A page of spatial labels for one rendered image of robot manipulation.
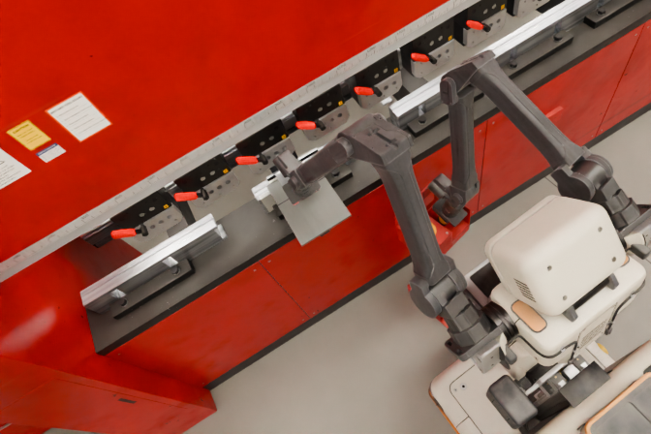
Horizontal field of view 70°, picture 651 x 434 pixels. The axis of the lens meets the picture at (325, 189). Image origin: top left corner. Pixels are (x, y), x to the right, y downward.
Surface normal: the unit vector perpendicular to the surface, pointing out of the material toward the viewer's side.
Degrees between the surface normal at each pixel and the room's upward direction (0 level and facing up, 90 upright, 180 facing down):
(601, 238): 48
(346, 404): 0
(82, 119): 90
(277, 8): 90
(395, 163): 63
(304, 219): 0
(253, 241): 0
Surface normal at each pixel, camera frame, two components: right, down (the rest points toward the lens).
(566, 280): 0.24, 0.14
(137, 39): 0.47, 0.69
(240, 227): -0.22, -0.50
